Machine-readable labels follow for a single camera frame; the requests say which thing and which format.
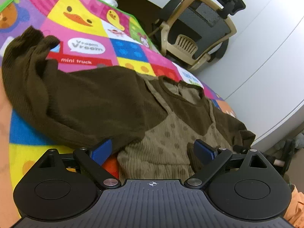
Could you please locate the brown polka dot dress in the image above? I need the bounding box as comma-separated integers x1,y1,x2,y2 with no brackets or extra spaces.
2,27,255,181

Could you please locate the orange cloth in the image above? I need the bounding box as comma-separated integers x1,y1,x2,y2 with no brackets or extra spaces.
284,185,304,228

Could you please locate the colourful cartoon play mat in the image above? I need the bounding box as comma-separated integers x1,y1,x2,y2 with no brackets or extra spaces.
1,0,233,200

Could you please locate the beige mesh office chair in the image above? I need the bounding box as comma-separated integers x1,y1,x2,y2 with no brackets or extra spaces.
149,0,246,72

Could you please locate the white desk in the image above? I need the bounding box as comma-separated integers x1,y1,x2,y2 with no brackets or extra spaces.
118,0,170,31

